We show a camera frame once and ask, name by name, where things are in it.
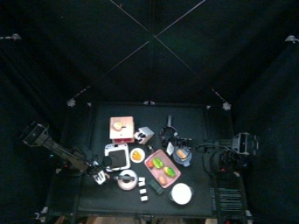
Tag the green toy avocado half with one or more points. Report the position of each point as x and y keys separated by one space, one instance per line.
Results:
x=158 y=162

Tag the orange toy peach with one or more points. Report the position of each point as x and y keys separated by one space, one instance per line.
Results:
x=164 y=180

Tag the green yellow toy vegetable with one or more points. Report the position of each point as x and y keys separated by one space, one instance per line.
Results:
x=170 y=171

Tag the white round plate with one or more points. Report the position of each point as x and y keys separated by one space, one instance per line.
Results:
x=182 y=193

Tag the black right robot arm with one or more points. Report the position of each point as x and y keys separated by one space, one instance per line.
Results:
x=241 y=143

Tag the toy apple half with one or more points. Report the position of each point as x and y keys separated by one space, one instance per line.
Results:
x=118 y=126

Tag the pink rectangular tray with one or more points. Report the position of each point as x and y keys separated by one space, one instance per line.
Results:
x=164 y=170

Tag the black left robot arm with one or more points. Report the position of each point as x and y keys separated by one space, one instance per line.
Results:
x=58 y=148

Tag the orange toy fruit slice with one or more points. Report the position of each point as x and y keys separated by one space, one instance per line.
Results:
x=137 y=155

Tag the patterned box with oval picture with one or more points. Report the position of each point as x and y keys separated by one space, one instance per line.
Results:
x=145 y=198

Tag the red toy tomato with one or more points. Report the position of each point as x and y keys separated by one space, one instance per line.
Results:
x=150 y=164

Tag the white toy sushi piece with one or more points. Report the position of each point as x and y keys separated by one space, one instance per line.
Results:
x=143 y=191

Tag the orange toy food piece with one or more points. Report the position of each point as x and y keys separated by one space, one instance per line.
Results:
x=182 y=153

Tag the white toy toaster oven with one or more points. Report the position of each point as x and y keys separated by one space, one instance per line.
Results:
x=117 y=157

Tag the blue toy bowl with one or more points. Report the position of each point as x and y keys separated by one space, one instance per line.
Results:
x=184 y=157

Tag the black toy frying pan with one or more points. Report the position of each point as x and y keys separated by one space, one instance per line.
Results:
x=169 y=132

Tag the small white plate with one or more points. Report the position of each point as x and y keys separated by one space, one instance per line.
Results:
x=138 y=155

